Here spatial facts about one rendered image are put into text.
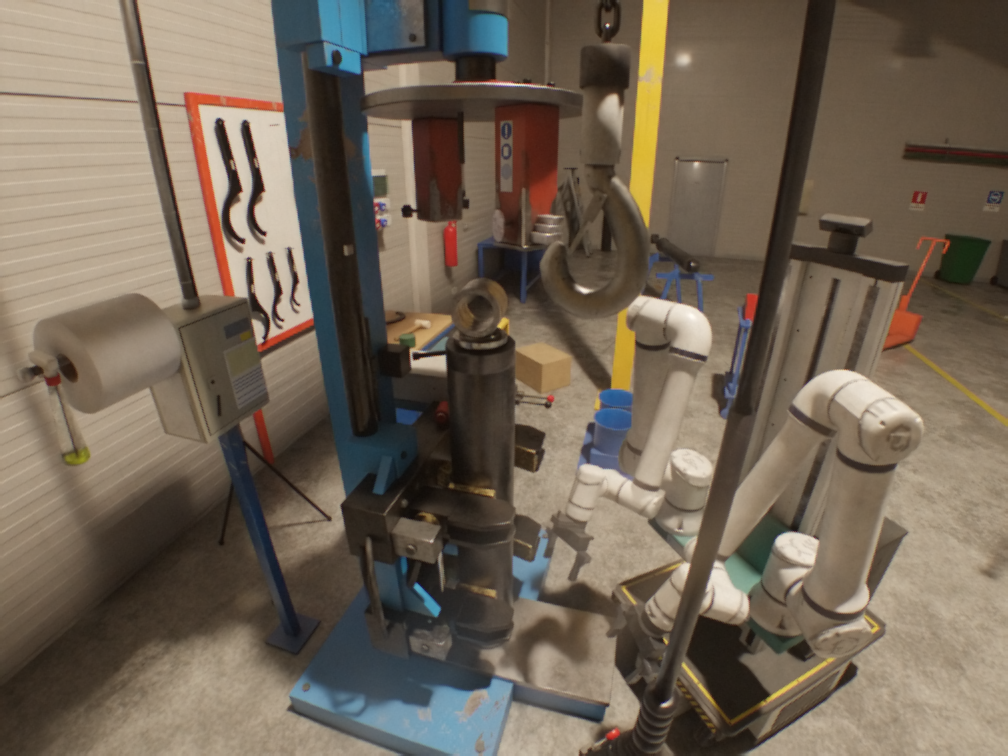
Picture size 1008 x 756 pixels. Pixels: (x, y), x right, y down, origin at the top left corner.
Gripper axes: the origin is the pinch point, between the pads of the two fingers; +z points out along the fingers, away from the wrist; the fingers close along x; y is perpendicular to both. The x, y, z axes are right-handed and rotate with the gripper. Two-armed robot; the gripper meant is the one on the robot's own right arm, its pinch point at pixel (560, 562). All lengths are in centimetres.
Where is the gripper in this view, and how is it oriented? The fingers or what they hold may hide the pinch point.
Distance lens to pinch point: 163.8
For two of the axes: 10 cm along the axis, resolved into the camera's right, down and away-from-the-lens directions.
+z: -2.9, 9.5, 1.1
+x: -5.2, -2.5, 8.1
